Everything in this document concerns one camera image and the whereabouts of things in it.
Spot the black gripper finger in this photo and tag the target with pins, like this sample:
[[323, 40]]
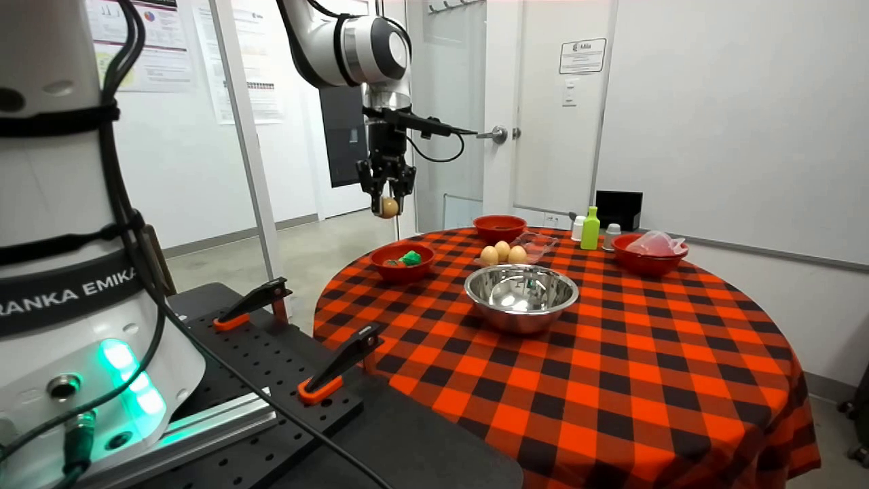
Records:
[[372, 195], [406, 195]]

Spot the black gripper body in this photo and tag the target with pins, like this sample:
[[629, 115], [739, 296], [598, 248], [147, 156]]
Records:
[[387, 154]]

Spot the beige egg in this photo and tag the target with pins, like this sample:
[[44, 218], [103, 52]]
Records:
[[388, 209], [504, 248], [517, 253], [489, 257]]

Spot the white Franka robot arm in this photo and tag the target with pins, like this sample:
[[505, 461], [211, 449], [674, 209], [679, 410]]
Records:
[[56, 181]]

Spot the red bowl with green item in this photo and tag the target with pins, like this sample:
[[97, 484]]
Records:
[[395, 270]]

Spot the empty red bowl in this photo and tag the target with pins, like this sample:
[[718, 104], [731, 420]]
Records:
[[501, 230]]

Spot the stainless steel bowl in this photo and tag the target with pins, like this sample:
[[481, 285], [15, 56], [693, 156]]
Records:
[[522, 300]]

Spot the red bowl with plastic bag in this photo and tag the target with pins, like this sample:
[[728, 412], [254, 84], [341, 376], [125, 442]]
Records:
[[649, 263]]

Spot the small green item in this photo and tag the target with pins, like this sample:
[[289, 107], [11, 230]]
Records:
[[412, 260]]

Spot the white metal pole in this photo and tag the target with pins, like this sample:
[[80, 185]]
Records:
[[249, 146]]

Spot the white door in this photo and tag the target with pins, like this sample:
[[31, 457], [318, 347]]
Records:
[[543, 164]]

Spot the clear plastic container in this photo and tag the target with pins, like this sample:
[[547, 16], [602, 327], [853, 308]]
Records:
[[542, 247]]

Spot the orange black bar clamp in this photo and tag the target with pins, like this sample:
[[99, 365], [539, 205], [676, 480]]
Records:
[[254, 302], [341, 368]]

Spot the small white bottle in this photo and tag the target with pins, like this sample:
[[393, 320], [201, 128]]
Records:
[[577, 230]]

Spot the green bottle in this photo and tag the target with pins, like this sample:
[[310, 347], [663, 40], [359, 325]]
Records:
[[589, 232]]

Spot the small clear jar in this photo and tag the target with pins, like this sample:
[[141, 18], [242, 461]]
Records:
[[613, 234]]

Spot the black box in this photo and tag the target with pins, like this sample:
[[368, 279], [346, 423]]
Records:
[[621, 209]]

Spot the black perforated mounting board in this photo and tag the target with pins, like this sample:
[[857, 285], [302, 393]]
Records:
[[262, 382]]

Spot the white door sign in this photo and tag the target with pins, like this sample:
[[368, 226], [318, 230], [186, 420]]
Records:
[[581, 56]]

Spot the pink clear plastic bag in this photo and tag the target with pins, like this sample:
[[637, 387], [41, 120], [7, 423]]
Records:
[[652, 244]]

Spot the dark grey robot platform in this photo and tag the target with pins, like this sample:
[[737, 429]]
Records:
[[425, 453]]

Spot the orange black checkered tablecloth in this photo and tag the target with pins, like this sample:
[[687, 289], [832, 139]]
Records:
[[614, 382]]

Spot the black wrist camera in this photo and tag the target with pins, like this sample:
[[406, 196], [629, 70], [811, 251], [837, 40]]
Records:
[[436, 126]]

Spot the white paper wall notice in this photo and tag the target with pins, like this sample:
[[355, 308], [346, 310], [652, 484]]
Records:
[[259, 84]]

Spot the wall poster with coloured print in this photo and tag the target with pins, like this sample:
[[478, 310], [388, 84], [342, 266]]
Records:
[[167, 46]]

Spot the silver aluminium rail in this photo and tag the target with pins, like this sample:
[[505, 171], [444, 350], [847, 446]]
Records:
[[208, 426]]

